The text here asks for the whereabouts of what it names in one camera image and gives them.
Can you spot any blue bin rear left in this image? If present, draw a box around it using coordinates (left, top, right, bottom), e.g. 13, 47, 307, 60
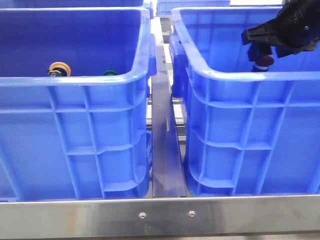
0, 0, 153, 10

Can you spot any empty blue plastic bin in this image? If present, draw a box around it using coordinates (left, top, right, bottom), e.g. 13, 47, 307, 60
169, 6, 320, 197

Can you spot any yellow push button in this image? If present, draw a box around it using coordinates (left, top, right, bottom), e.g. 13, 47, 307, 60
47, 61, 72, 77

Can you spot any blue bin with buttons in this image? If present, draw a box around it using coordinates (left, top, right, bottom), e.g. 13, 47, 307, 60
0, 7, 157, 202

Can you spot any red push button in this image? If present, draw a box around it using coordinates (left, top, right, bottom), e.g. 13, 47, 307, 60
251, 55, 275, 73

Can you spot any steel shelf front rail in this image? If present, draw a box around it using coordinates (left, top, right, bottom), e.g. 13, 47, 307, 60
0, 195, 320, 239

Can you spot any blue crate far centre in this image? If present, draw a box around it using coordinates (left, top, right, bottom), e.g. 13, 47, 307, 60
156, 0, 231, 16

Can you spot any steel divider strip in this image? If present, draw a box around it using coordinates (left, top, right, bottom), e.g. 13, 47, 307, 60
151, 35, 187, 198

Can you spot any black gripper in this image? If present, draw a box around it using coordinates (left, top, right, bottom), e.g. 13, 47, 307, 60
241, 0, 320, 58

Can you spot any green push button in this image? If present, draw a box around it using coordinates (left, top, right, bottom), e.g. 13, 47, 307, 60
102, 70, 118, 76

